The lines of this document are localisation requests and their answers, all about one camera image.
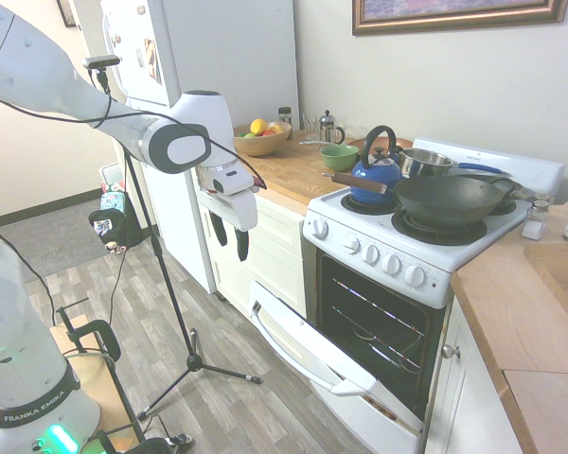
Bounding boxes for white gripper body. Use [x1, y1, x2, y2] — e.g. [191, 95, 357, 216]
[196, 161, 261, 233]

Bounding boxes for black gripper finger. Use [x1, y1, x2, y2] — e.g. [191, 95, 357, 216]
[209, 210, 229, 248]
[233, 227, 251, 263]

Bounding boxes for white oven door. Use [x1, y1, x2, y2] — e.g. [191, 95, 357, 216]
[246, 280, 425, 434]

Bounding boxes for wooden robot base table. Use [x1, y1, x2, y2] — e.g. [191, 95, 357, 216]
[46, 315, 148, 453]

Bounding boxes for cream kitchen cabinet drawers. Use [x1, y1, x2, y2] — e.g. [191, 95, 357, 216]
[197, 187, 313, 327]

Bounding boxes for wooden fruit bowl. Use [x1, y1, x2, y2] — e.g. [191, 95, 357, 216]
[232, 121, 293, 158]

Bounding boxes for dark lidded glass jar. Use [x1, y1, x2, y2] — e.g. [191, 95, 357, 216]
[277, 106, 294, 140]

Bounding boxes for clear drinking glass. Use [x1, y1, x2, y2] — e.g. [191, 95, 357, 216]
[302, 113, 321, 141]

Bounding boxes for white refrigerator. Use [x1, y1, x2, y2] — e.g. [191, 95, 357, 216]
[98, 0, 301, 295]

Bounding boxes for black bag with patterned pouch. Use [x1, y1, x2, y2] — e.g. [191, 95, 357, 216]
[87, 191, 146, 255]

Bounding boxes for green ceramic bowl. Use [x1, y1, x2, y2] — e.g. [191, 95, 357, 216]
[318, 144, 361, 173]

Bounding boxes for glass french press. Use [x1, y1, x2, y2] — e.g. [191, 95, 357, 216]
[317, 109, 346, 145]

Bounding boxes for blue kettle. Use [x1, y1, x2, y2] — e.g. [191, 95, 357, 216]
[349, 125, 404, 207]

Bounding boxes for white electric stove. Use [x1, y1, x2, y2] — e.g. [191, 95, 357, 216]
[301, 137, 565, 454]

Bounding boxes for black table clamp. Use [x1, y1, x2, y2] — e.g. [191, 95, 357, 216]
[55, 297, 148, 445]

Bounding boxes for black wok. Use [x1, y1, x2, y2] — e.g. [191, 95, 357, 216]
[330, 171, 517, 227]

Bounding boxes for white cabinet with metal knob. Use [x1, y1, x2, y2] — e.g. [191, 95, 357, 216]
[424, 296, 525, 454]

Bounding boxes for black frying pan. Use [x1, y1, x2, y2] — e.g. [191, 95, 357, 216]
[447, 173, 537, 208]

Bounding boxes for small glass spice shaker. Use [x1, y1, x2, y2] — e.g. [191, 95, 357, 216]
[522, 199, 550, 240]

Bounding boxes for wooden cutting board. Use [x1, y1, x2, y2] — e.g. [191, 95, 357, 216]
[523, 241, 568, 340]

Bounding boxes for black camera tripod stand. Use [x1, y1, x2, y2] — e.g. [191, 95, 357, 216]
[95, 68, 263, 422]

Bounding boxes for black exterior camera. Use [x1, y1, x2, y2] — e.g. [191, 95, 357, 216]
[81, 55, 122, 70]

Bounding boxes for steel saucepan with blue handle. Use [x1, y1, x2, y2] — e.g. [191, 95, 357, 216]
[397, 147, 508, 179]

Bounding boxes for framed wall painting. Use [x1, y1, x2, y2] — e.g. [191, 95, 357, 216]
[351, 0, 568, 37]

